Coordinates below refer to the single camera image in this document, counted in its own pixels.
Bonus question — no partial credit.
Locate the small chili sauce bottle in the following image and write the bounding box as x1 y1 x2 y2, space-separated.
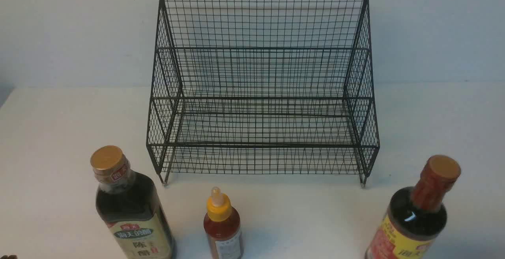
203 186 244 259

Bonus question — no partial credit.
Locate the dark vinegar bottle gold cap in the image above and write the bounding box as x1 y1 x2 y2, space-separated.
90 145 177 259

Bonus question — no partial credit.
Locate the soy sauce bottle red label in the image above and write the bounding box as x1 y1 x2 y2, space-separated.
364 155 461 259

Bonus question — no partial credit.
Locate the dark object at corner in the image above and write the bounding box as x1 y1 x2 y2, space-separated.
0 254 18 259

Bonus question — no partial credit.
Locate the black wire mesh rack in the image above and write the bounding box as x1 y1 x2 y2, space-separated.
146 0 380 187

